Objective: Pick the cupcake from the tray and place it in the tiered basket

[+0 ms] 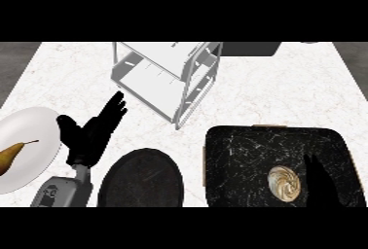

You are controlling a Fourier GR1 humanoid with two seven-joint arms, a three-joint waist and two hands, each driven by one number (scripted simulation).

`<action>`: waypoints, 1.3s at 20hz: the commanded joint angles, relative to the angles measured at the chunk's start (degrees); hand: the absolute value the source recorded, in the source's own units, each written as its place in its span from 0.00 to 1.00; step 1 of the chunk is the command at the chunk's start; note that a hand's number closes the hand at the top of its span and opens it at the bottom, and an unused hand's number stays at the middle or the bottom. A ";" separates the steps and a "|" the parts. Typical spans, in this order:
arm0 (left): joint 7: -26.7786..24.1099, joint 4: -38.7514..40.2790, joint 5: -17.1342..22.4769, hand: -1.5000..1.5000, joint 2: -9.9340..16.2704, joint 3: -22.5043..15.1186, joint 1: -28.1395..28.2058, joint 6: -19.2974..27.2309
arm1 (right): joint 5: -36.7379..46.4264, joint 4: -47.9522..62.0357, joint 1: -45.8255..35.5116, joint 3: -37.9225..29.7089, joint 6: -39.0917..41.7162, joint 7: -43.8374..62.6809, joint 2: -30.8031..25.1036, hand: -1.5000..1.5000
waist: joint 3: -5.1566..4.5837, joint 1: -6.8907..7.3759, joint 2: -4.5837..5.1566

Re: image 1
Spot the white tiered wire basket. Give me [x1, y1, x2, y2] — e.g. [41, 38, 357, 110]
[110, 42, 225, 130]

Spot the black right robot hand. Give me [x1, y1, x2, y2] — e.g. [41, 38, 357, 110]
[302, 153, 348, 208]

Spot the brown yellow pear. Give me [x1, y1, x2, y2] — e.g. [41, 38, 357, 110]
[0, 139, 42, 176]

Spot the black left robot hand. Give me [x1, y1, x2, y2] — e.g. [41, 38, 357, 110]
[55, 90, 131, 169]

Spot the cream swirl cupcake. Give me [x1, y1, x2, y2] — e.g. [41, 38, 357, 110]
[267, 165, 304, 203]

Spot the dark round plate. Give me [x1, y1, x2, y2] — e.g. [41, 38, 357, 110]
[97, 148, 185, 208]

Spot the dark grey appliance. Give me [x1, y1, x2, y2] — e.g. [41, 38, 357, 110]
[222, 42, 283, 58]

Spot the black marble tray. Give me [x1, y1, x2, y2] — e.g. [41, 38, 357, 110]
[202, 124, 368, 208]

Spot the white round plate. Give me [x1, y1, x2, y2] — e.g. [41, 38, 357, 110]
[0, 106, 66, 196]

